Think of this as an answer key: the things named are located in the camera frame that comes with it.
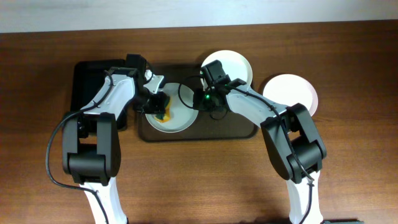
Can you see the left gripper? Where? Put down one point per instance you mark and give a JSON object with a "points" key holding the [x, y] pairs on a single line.
{"points": [[158, 104]]}

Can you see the green yellow sponge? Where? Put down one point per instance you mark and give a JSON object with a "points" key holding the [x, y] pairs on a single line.
{"points": [[164, 113]]}

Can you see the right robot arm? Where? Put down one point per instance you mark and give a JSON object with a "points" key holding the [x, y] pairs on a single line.
{"points": [[294, 146]]}

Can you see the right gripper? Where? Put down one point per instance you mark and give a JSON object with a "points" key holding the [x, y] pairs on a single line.
{"points": [[203, 102]]}

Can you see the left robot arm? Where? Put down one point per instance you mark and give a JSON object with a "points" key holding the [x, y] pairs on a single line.
{"points": [[91, 152]]}

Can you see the brown serving tray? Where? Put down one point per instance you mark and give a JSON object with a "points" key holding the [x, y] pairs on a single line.
{"points": [[207, 126]]}

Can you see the cream white plate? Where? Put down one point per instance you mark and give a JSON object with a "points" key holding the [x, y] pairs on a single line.
{"points": [[234, 64]]}

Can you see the pale grey plate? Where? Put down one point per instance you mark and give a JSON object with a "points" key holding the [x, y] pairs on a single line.
{"points": [[181, 116]]}

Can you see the white plate with pink rim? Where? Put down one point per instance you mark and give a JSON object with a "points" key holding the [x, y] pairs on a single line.
{"points": [[290, 89]]}

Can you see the black water tray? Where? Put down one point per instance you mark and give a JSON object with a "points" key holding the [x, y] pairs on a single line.
{"points": [[88, 79]]}

